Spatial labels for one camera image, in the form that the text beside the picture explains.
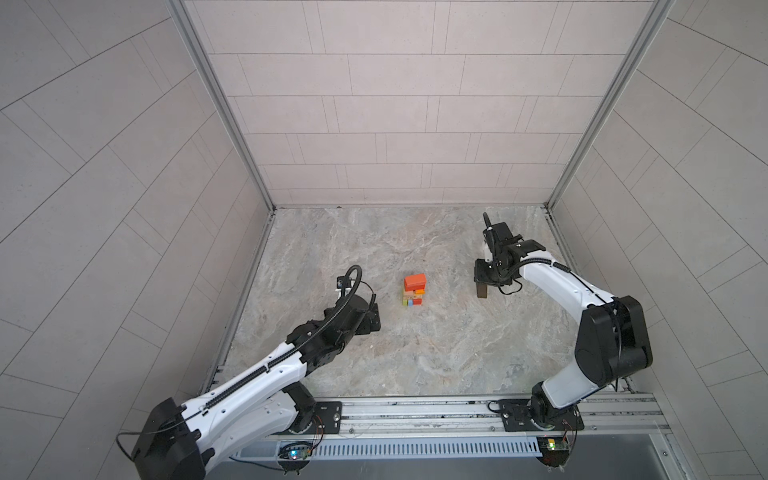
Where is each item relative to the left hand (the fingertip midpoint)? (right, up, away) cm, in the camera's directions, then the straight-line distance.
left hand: (373, 308), depth 80 cm
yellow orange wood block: (+13, +3, +6) cm, 15 cm away
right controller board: (+43, -29, -12) cm, 53 cm away
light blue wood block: (+10, -1, +9) cm, 14 cm away
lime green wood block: (+9, -1, +9) cm, 13 cm away
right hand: (+30, +7, +9) cm, 32 cm away
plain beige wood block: (+10, +1, +8) cm, 13 cm away
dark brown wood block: (+31, +4, +5) cm, 31 cm away
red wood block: (+10, +3, +6) cm, 12 cm away
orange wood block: (+12, +6, +4) cm, 14 cm away
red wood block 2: (+13, -1, +10) cm, 16 cm away
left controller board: (-16, -28, -15) cm, 35 cm away
